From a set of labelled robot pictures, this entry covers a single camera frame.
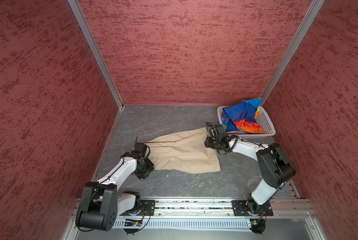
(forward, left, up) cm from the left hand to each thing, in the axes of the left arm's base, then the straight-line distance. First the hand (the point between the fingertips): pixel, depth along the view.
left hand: (152, 174), depth 85 cm
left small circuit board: (-24, +7, -3) cm, 25 cm away
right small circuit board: (-23, -53, -1) cm, 58 cm away
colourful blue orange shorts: (+34, -56, +12) cm, 67 cm away
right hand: (+18, -34, +2) cm, 38 cm away
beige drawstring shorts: (+12, -19, +4) cm, 23 cm away
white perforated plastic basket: (+40, -75, +6) cm, 85 cm away
